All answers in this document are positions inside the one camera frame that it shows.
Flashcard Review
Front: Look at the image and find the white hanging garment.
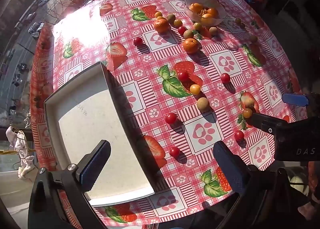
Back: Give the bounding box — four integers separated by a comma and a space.
5, 125, 35, 182

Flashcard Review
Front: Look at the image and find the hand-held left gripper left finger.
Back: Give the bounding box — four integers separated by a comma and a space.
27, 139, 112, 229

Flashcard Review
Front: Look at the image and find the white square tray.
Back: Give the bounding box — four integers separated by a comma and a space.
44, 62, 163, 207

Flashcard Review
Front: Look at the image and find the orange mandarin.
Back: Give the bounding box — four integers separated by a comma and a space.
182, 38, 200, 54
153, 19, 170, 33

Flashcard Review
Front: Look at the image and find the pale round object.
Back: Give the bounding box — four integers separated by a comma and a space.
287, 175, 309, 196

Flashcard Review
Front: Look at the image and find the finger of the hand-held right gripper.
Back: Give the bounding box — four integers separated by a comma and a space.
281, 93, 310, 107
250, 112, 288, 135

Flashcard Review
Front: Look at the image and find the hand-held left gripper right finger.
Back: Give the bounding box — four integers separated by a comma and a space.
213, 141, 302, 229

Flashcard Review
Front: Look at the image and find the pink strawberry print tablecloth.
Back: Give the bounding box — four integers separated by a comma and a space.
29, 0, 303, 225

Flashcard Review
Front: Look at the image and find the clear glass bowl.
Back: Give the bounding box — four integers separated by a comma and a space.
184, 0, 227, 27

